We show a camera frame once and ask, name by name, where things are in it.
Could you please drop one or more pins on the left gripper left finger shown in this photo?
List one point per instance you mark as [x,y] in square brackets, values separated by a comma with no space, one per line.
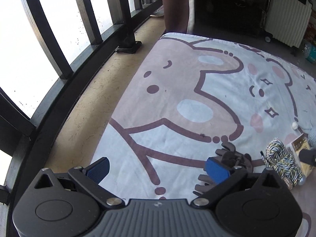
[98,170]

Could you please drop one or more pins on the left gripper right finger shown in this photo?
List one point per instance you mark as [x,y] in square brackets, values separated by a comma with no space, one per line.
[217,171]

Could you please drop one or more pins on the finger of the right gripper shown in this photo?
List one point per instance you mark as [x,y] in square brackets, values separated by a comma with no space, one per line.
[308,156]

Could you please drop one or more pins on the yellow tissue pack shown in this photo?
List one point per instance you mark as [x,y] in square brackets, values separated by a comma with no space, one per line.
[295,144]

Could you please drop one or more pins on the black hair claw clip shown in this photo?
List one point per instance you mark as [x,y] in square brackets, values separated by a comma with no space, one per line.
[229,156]

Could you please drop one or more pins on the twisted rope tassel with pearls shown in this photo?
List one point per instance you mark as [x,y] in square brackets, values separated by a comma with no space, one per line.
[283,163]

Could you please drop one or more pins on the blue crochet doll pendant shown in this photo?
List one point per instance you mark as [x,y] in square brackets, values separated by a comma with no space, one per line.
[310,133]

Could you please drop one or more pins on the cartoon bear bed sheet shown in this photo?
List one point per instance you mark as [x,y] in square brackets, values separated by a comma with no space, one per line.
[189,95]

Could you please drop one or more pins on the water bottle pack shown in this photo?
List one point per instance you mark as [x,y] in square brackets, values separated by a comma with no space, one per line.
[309,52]

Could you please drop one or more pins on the white radiator heater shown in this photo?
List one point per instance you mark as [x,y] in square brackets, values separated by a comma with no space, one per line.
[287,20]

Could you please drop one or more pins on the brown curtain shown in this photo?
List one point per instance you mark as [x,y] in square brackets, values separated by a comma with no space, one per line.
[179,15]

